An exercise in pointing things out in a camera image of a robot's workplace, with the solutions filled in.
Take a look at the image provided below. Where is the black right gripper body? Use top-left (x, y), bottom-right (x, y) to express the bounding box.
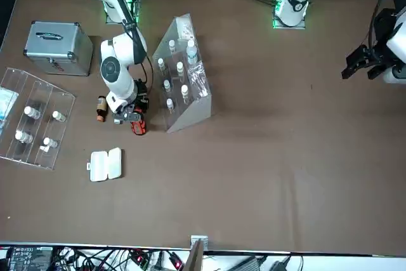
top-left (132, 79), bottom-right (150, 116)

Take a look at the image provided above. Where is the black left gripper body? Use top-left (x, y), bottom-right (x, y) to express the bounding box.
top-left (367, 8), bottom-right (397, 67)

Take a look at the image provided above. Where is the black orange barcode scanner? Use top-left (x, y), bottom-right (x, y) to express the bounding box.
top-left (129, 114), bottom-right (149, 136)

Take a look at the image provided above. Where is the brown medicine bottle orange cap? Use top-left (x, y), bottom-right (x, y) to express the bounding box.
top-left (96, 95), bottom-right (108, 122)

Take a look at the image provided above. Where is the clear acrylic stepped shelf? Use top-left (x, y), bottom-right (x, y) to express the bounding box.
top-left (152, 13), bottom-right (213, 134)

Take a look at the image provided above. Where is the open white pill case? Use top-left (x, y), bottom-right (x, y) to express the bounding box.
top-left (86, 147), bottom-right (123, 183)

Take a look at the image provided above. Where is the clear swab packet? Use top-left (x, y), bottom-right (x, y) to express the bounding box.
top-left (188, 63), bottom-right (211, 98)

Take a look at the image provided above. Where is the clear bottle blue label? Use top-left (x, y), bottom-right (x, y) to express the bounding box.
top-left (186, 39), bottom-right (198, 65)

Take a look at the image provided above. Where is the white paper packet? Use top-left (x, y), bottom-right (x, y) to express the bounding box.
top-left (177, 17), bottom-right (195, 39)

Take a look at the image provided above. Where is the clear acrylic divided tray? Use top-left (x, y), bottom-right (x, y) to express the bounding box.
top-left (0, 67), bottom-right (77, 171)

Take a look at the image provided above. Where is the silver aluminium case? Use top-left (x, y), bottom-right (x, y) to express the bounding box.
top-left (22, 20), bottom-right (95, 77)

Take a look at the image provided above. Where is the blue white mask packet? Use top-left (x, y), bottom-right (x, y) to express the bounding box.
top-left (0, 86), bottom-right (20, 120)

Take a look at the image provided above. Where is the black power strip red light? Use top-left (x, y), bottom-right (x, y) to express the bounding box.
top-left (167, 251), bottom-right (185, 270)
top-left (126, 248), bottom-right (152, 268)

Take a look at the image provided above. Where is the black labelled electronic box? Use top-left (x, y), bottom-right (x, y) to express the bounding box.
top-left (6, 246), bottom-right (54, 267)

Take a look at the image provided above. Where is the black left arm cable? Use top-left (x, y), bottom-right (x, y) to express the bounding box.
top-left (367, 0), bottom-right (402, 51)

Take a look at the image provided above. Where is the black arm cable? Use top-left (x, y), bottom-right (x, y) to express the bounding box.
top-left (367, 0), bottom-right (402, 51)
top-left (106, 0), bottom-right (155, 94)

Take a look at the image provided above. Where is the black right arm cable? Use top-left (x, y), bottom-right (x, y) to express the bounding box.
top-left (106, 0), bottom-right (155, 94)

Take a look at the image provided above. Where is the silver camera mounting post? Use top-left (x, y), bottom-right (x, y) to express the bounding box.
top-left (185, 235), bottom-right (209, 271)

